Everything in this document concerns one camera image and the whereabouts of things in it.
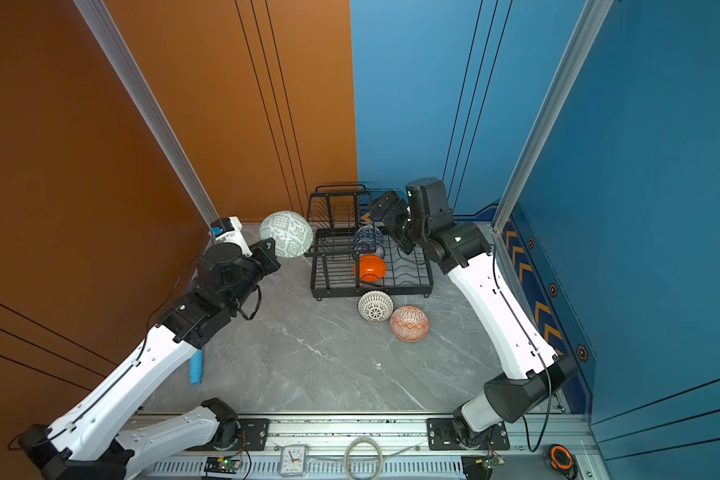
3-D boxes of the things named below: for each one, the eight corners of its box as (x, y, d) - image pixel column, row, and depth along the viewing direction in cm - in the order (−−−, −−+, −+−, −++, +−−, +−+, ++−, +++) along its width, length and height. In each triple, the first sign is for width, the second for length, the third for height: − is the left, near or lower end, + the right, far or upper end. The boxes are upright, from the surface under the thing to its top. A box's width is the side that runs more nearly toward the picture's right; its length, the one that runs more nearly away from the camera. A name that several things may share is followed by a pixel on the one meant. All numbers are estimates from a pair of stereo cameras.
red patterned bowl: (391, 342, 91) (391, 336, 87) (389, 313, 97) (390, 306, 93) (428, 342, 91) (430, 336, 87) (424, 313, 97) (426, 306, 93)
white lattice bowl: (357, 324, 95) (357, 316, 91) (358, 298, 101) (357, 290, 97) (393, 324, 95) (394, 316, 91) (391, 298, 101) (392, 290, 97)
